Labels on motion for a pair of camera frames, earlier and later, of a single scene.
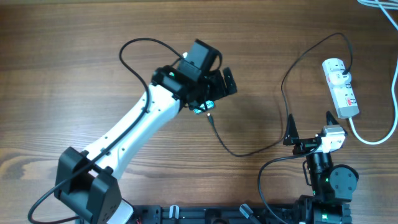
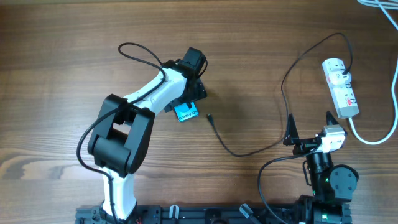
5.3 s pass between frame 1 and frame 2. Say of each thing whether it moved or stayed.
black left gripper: moved
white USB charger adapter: stayed
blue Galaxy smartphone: moved
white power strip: stayed
